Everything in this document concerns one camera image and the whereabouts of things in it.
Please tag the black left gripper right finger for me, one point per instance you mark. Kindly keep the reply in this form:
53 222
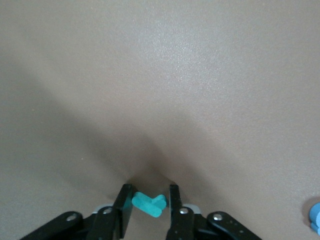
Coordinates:
176 212

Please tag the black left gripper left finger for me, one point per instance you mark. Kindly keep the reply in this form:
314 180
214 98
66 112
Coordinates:
125 212

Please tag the teal foam letter r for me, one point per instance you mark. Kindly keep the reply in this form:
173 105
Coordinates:
147 205

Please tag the brown table cover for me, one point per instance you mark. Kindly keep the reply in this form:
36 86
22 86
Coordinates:
160 75

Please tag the blue foam letter q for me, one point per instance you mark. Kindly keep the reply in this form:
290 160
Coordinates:
316 215

